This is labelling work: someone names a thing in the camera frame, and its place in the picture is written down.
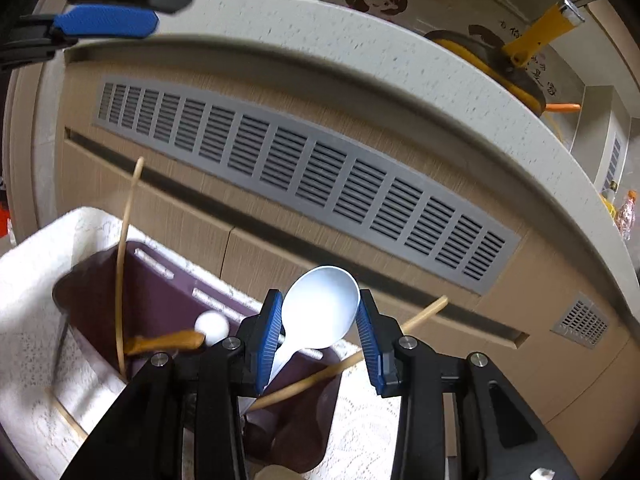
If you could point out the tan object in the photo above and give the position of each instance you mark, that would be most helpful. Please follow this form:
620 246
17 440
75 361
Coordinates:
277 473

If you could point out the white plastic spoon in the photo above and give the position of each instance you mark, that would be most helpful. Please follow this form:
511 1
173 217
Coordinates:
320 310

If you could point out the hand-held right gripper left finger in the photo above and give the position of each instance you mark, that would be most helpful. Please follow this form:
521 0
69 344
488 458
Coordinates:
267 342

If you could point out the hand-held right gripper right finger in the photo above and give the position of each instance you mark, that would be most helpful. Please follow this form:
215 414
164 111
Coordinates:
370 347

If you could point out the grey wall socket panel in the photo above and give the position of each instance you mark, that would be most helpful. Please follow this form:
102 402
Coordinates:
613 160

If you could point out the cartoon wall sticker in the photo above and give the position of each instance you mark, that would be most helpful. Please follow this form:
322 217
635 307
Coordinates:
377 0

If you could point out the orange spatula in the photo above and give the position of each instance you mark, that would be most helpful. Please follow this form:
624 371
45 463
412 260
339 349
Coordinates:
562 107

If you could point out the speckled kitchen countertop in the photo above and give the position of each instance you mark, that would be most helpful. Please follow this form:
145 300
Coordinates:
350 60

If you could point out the purple plastic utensil holder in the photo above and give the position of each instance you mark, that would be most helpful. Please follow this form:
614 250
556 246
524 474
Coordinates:
160 300

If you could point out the small white round utensil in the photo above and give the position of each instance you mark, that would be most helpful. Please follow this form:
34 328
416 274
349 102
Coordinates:
212 326

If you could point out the white lace tablecloth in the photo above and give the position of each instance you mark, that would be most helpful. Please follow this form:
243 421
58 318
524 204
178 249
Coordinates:
30 310

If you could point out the short grey vent grille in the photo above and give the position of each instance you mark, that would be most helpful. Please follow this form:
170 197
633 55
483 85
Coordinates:
581 319

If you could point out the wooden spoon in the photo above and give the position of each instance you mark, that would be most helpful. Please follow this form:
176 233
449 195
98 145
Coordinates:
160 343

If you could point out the long grey vent grille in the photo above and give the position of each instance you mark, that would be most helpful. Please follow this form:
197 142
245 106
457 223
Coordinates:
310 180

